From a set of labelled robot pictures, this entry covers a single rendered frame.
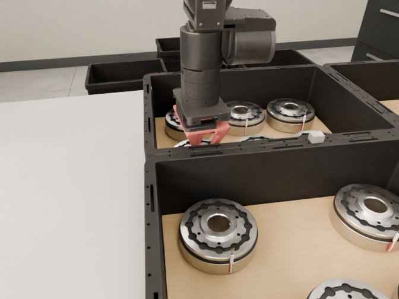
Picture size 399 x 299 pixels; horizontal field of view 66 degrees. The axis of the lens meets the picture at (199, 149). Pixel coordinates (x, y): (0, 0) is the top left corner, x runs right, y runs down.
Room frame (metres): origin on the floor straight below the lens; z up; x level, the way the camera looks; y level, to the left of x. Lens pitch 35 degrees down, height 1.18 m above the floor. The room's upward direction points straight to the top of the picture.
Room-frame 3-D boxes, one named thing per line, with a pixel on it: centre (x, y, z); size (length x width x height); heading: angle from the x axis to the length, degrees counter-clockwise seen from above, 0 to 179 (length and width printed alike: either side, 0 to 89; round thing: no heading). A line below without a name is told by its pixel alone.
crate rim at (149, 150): (0.51, -0.10, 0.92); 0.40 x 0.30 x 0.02; 99
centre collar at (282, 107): (0.60, -0.20, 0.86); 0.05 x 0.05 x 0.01
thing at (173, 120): (0.57, 0.02, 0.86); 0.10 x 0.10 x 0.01
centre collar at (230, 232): (0.27, -0.02, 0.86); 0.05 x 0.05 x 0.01
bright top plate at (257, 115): (0.59, -0.09, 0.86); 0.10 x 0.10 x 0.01
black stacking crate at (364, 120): (0.51, -0.10, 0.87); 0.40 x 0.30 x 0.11; 99
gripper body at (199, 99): (0.43, 0.00, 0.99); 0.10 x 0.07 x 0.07; 16
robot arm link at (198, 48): (0.43, -0.01, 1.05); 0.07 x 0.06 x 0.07; 103
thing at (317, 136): (0.37, -0.17, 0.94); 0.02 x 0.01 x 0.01; 99
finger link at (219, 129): (0.41, 0.00, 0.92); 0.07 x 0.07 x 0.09; 16
